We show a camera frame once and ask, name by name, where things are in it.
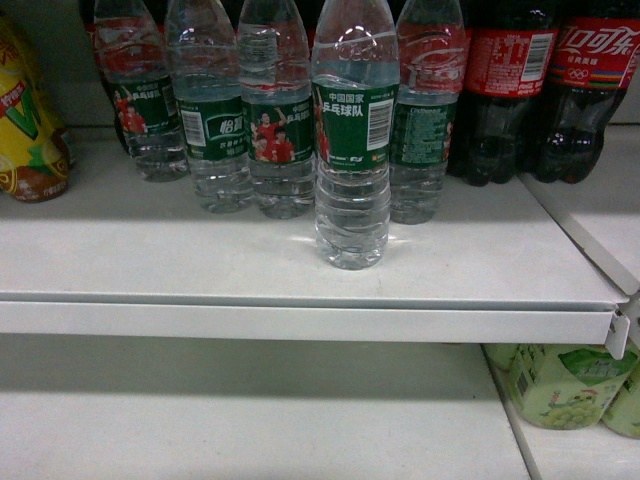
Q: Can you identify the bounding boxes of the water bottle barcode label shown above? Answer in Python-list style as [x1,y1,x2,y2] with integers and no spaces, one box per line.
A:
[164,1,253,213]

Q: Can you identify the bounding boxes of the water bottle right rear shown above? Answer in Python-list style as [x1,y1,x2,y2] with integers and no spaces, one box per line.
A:
[390,1,468,225]

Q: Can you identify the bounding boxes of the water bottle far left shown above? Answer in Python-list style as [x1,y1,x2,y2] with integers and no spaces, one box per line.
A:
[94,1,189,182]

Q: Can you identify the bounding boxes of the water bottle team picture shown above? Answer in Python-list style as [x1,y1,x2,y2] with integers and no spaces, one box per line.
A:
[237,0,315,219]

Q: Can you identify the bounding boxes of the cola bottle right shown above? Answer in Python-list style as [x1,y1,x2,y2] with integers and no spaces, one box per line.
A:
[524,0,639,184]

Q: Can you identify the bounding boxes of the clear water bottle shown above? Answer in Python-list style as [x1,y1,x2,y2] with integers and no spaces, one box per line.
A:
[311,1,399,270]

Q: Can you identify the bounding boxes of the white metal shelf board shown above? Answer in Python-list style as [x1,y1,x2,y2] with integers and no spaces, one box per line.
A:
[1,138,626,343]

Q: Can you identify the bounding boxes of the cola bottle left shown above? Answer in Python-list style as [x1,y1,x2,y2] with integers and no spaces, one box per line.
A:
[449,1,558,187]

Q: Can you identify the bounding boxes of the cola bottle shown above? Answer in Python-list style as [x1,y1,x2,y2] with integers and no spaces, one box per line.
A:
[449,1,558,187]
[524,0,639,184]

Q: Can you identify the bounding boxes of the green juice bottle right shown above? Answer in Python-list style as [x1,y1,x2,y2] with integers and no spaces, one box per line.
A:
[602,367,639,439]

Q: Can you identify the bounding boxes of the yellow lemon tea bottle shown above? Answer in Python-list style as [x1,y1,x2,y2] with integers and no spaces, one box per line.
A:
[1,13,71,203]

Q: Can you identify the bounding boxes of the green grape juice bottle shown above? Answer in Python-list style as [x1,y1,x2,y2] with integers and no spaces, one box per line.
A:
[507,344,639,430]

